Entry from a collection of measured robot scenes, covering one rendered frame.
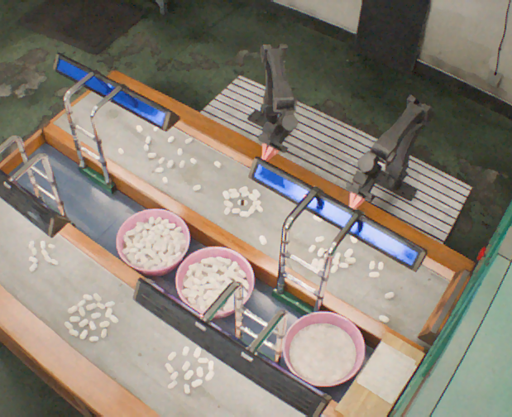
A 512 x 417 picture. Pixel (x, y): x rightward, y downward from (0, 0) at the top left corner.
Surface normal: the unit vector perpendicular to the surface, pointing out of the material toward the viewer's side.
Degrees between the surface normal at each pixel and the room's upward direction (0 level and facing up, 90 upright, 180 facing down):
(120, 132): 0
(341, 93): 0
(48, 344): 0
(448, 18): 90
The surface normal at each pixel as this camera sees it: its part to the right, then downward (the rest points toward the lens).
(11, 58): 0.02, -0.61
